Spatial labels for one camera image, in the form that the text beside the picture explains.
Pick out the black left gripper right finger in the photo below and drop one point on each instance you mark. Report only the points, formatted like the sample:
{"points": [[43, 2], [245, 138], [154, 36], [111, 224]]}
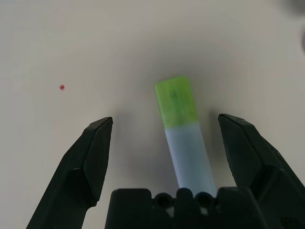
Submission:
{"points": [[257, 167]]}

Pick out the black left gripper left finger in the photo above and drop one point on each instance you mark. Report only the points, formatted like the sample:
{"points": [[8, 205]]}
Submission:
{"points": [[78, 171]]}

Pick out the green capped pale highlighter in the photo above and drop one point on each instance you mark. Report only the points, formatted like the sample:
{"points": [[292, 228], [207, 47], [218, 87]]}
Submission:
{"points": [[181, 143]]}

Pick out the tiny red speck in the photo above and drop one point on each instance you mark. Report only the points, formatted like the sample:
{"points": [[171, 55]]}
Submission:
{"points": [[62, 87]]}

